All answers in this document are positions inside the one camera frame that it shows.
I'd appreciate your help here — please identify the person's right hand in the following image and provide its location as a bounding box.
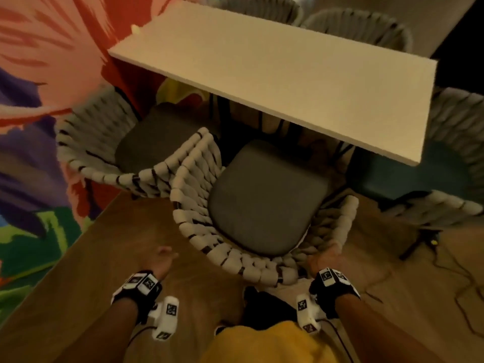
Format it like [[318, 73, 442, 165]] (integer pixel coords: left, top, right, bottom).
[[308, 244, 345, 278]]

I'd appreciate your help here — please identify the person's left hand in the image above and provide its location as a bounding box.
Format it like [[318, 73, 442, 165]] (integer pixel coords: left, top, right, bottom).
[[142, 245, 179, 282]]

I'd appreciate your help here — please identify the grey cushion woven chair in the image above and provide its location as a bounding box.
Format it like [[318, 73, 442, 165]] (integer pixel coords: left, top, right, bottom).
[[55, 85, 212, 199], [169, 126, 360, 288], [300, 7, 413, 53]]

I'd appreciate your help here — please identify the teal cushion woven chair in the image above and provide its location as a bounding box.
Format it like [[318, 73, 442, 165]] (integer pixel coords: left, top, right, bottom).
[[346, 86, 484, 261], [206, 0, 305, 27]]

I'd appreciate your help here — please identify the person's right forearm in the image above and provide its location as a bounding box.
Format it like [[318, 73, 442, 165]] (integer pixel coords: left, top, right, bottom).
[[334, 292, 443, 363]]

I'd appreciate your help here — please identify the person's left forearm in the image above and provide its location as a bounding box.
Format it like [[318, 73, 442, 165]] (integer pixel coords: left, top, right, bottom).
[[54, 297, 139, 363]]

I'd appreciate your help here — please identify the person's yellow shirt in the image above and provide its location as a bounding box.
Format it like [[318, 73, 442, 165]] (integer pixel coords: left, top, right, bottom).
[[198, 320, 337, 363]]

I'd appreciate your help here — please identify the white table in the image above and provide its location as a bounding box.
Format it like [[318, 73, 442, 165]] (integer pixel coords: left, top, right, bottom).
[[108, 0, 439, 167]]

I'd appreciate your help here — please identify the black white wrist camera rig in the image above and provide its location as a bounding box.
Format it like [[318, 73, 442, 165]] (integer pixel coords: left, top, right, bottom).
[[296, 267, 362, 335], [110, 270, 180, 341]]

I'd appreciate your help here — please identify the black adapter cable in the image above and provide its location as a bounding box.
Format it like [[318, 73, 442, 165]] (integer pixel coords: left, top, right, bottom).
[[431, 241, 484, 339]]

